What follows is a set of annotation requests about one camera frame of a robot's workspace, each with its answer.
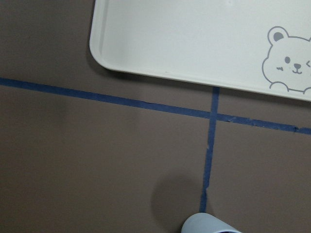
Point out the light blue plastic cup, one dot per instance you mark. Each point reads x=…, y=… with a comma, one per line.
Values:
x=206, y=223

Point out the white bear serving tray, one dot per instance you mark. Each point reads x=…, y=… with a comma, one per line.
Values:
x=261, y=46

